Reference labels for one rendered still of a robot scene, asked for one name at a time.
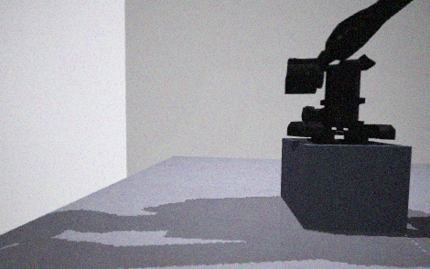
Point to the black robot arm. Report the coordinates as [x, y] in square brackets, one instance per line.
[304, 76]

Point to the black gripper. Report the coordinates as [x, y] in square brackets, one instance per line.
[341, 111]

